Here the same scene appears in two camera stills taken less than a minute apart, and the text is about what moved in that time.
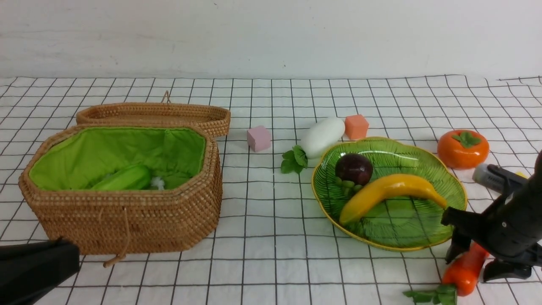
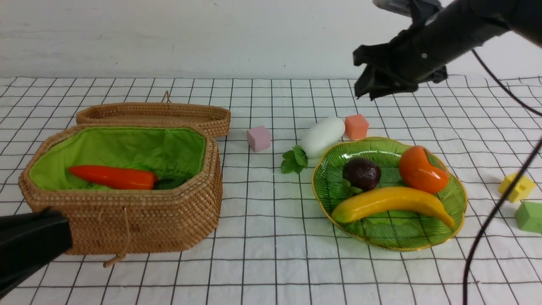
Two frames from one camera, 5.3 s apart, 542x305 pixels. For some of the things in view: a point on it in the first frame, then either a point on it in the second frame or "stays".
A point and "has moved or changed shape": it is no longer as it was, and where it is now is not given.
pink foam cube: (258, 138) stays
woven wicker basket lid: (214, 118) stays
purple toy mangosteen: (354, 167) has moved or changed shape
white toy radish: (317, 141) stays
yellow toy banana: (394, 185) → (398, 200)
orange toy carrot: (460, 278) → (123, 177)
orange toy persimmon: (462, 149) → (419, 168)
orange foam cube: (356, 126) stays
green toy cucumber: (135, 178) → (172, 181)
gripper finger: (460, 244) → (377, 81)
